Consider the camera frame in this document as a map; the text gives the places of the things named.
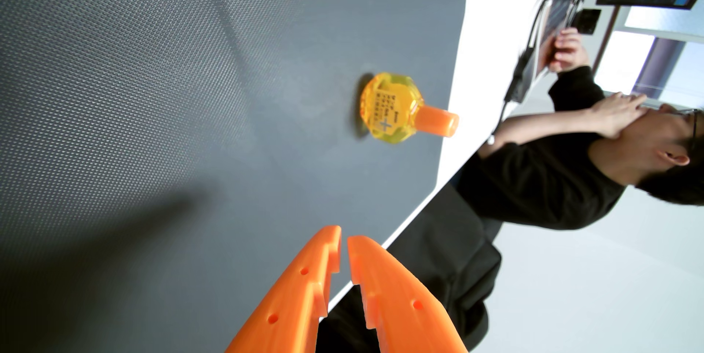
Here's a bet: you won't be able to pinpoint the small black box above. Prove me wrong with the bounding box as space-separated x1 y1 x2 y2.
572 8 602 35

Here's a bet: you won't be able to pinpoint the dark grey textured mat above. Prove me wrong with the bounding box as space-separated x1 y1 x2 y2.
0 0 473 353

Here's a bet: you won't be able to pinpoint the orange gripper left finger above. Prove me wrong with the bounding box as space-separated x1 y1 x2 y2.
224 225 343 353

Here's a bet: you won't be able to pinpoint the black office chair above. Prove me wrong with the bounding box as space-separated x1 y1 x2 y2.
316 183 502 353

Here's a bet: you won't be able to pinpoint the person's right hand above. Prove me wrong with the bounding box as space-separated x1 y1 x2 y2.
547 27 590 74

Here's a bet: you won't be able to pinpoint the yellow eyedrops bottle orange cap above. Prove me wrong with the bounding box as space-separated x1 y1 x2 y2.
359 71 460 145

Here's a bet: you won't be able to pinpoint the black cable with white plug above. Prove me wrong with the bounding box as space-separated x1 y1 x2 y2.
487 0 553 145

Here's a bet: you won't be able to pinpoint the person's left hand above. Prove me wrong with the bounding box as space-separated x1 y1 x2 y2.
588 92 650 140

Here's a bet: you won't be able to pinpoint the grey purple column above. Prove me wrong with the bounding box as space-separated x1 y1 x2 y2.
630 37 688 101

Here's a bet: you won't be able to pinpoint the person's glasses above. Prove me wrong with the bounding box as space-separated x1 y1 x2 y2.
668 108 704 156

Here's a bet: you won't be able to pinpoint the dark laptop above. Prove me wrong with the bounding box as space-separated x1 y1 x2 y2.
505 0 586 103

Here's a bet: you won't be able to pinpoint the person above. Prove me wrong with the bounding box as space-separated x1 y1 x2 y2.
455 65 704 231

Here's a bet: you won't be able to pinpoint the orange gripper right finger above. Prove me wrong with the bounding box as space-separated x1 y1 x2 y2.
346 235 469 353

